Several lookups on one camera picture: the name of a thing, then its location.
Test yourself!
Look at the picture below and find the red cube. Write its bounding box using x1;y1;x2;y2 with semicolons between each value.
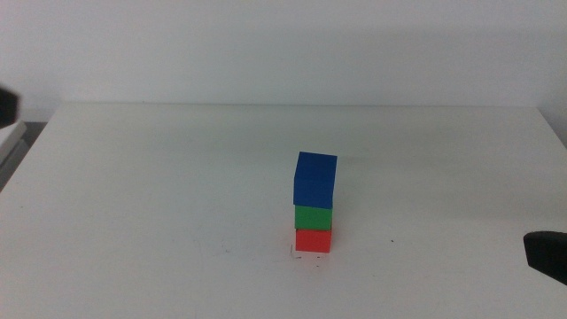
295;228;333;254

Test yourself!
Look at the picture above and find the green cube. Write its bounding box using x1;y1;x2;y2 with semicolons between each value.
294;205;333;231

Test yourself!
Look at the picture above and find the blue cube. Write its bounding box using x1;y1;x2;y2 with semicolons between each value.
292;151;338;210

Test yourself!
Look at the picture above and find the white side furniture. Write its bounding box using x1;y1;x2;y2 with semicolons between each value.
0;120;28;166

